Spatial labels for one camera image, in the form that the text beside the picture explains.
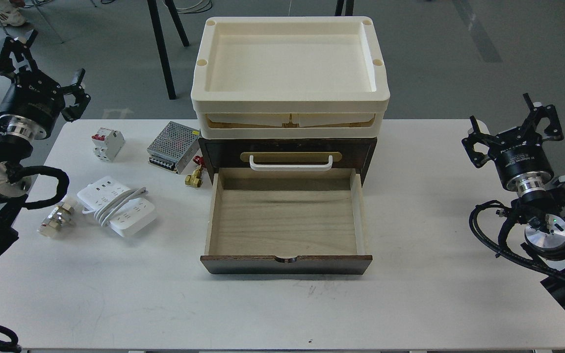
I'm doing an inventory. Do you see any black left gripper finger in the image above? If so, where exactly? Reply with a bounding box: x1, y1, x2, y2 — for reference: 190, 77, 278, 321
0, 29, 39, 79
60, 69, 91, 122

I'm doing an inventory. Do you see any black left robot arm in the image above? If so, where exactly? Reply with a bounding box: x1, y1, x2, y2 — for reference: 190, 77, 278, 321
0, 30, 91, 256

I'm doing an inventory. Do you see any open wooden drawer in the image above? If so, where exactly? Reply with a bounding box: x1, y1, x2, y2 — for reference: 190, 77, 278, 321
200, 168, 373, 275

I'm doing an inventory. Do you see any cream plastic tray cabinet top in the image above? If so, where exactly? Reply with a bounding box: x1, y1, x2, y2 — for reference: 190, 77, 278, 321
191, 16, 390, 139

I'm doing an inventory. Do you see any white drawer handle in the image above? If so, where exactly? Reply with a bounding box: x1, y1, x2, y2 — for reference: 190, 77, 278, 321
249, 154, 334, 172

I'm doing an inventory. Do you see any metal white pipe fitting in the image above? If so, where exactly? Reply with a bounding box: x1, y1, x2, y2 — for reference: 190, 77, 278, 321
36, 195, 79, 238

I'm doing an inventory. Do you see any white power strip with cable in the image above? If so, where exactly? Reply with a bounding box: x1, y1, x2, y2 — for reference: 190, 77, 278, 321
77, 176, 158, 237

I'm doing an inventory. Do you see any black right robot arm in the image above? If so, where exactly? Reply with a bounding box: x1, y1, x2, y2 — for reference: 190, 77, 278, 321
462, 93, 565, 310

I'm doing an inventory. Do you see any dark wooden cabinet body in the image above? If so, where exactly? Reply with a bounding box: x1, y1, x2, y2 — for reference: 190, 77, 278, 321
198, 138, 378, 181

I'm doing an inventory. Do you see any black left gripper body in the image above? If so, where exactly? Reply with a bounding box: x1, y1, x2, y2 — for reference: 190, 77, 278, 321
0, 70, 65, 139

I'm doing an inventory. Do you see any white red circuit breaker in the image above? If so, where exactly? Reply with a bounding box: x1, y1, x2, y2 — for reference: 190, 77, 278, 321
91, 127, 125, 162

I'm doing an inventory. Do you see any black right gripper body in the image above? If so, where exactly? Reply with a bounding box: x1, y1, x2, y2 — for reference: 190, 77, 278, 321
489, 127, 554, 191

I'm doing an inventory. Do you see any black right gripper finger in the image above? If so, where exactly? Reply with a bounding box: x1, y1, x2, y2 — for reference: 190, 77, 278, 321
462, 116, 500, 168
517, 93, 565, 144

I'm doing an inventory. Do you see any black table leg stand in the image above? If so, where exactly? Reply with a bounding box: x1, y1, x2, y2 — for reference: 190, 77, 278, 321
146, 0, 191, 101

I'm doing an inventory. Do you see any metal mesh power supply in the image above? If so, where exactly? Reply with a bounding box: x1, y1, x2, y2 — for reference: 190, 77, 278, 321
147, 121, 200, 174

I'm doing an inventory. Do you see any white shoe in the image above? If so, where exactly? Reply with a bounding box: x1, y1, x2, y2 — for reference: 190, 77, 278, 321
0, 6, 27, 27

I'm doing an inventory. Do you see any brass valve red handle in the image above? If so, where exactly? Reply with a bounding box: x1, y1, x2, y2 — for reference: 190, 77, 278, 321
184, 155, 206, 188

